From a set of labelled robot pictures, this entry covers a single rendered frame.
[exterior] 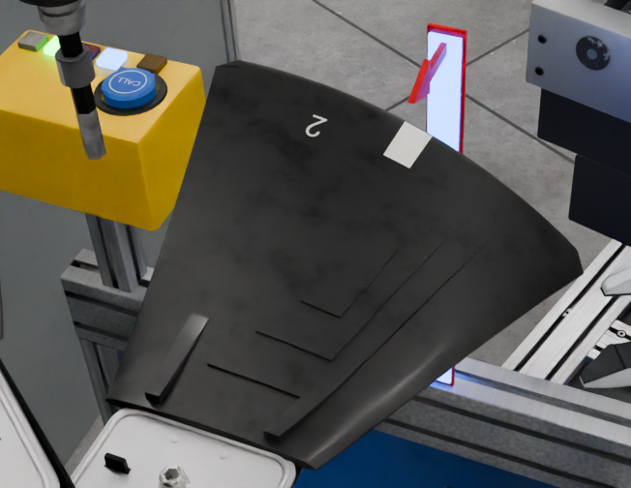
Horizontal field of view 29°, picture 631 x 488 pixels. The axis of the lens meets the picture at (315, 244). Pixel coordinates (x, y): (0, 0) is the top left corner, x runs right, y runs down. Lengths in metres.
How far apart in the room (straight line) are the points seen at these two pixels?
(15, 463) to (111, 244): 0.59
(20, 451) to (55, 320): 1.38
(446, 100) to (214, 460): 0.33
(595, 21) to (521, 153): 1.42
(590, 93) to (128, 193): 0.46
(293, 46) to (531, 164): 0.66
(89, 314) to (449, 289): 0.56
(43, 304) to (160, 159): 0.90
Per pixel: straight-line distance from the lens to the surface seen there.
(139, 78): 0.92
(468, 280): 0.61
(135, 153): 0.88
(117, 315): 1.09
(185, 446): 0.54
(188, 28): 1.99
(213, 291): 0.58
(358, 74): 2.74
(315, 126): 0.66
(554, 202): 2.42
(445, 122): 0.78
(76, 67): 0.37
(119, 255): 1.03
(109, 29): 1.78
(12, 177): 0.98
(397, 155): 0.66
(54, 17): 0.36
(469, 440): 1.00
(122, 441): 0.55
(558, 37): 1.14
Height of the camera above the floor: 1.61
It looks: 44 degrees down
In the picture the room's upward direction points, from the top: 4 degrees counter-clockwise
